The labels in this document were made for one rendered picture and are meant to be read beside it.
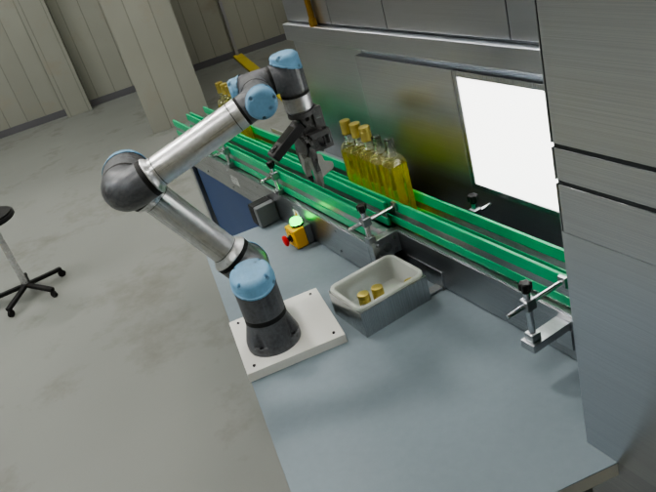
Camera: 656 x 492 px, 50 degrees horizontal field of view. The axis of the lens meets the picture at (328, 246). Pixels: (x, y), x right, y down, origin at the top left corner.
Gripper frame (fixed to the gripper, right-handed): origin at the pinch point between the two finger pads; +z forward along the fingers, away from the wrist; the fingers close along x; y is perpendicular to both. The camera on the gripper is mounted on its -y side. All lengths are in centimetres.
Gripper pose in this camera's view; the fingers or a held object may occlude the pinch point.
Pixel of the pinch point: (314, 181)
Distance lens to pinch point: 192.1
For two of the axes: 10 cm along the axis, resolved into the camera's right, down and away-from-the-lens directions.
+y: 8.4, -4.5, 3.2
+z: 2.6, 8.4, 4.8
